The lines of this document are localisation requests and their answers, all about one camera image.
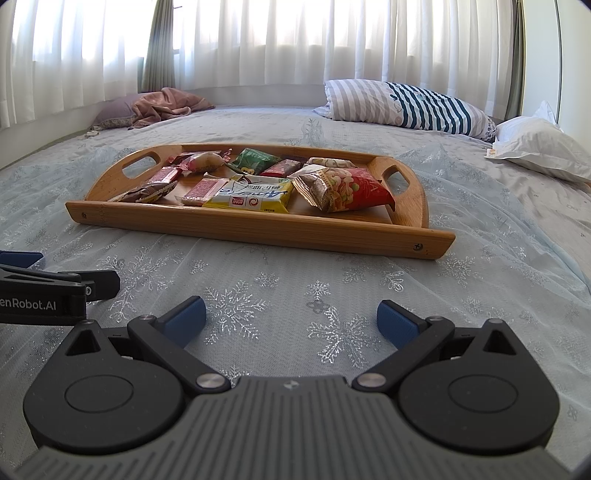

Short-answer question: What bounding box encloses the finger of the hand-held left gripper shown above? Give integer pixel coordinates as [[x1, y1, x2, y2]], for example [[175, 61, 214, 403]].
[[0, 268, 121, 304], [0, 250, 45, 270]]

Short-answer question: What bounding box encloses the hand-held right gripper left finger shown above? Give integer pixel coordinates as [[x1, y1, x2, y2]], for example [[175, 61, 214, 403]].
[[65, 296, 232, 395]]

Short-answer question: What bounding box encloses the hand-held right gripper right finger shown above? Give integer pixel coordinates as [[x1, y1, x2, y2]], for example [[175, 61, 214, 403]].
[[353, 300, 519, 394]]

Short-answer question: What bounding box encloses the brown peanut wafer packet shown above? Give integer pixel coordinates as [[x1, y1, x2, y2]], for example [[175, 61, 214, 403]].
[[108, 179, 179, 204]]

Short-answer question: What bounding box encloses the red patterned snack packet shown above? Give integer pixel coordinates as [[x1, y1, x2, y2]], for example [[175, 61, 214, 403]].
[[144, 166, 183, 185]]

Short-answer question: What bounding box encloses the wooden tray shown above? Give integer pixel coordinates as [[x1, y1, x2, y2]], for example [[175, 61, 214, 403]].
[[65, 143, 456, 260]]

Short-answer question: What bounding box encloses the pink snack packet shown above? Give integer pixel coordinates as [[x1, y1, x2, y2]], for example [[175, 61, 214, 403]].
[[181, 178, 230, 206]]

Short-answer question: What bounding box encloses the white snack with red ends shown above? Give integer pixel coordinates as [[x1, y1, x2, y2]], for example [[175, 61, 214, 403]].
[[167, 148, 234, 175]]

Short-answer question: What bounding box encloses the cream snack packet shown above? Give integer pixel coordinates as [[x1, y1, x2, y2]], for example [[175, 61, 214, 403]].
[[306, 157, 357, 169]]

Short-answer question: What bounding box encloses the green pea snack packet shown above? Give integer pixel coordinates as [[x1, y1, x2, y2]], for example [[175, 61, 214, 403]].
[[226, 148, 282, 176]]

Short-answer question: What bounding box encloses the red and brown snack packet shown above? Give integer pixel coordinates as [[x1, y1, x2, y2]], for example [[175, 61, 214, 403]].
[[260, 158, 304, 179]]

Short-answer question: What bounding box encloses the snowflake bedspread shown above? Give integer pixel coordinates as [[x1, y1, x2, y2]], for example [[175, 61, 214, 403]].
[[0, 104, 591, 462]]

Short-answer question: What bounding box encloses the yellow snack packet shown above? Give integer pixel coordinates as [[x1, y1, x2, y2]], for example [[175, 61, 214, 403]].
[[203, 174, 295, 214]]

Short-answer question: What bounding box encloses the red peanut snack bag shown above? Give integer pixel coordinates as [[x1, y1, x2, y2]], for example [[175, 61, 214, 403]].
[[292, 166, 397, 214]]

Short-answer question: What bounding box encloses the purple pillow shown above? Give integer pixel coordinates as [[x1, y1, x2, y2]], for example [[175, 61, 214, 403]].
[[90, 93, 144, 130]]

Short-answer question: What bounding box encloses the pink blanket cloth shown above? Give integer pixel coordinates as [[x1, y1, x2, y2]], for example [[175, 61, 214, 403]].
[[128, 87, 216, 131]]

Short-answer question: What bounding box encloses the blue striped pillow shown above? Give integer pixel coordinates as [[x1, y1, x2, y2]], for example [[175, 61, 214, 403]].
[[314, 78, 497, 141]]

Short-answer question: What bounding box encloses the white pillow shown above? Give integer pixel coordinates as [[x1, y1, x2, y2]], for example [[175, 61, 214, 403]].
[[485, 100, 591, 185]]

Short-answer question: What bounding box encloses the green curtain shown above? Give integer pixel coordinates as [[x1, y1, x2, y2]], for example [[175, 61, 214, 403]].
[[503, 0, 528, 121], [139, 0, 184, 92]]

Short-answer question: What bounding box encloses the white sheer curtain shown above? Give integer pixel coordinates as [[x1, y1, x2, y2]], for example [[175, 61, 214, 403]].
[[0, 0, 522, 130]]

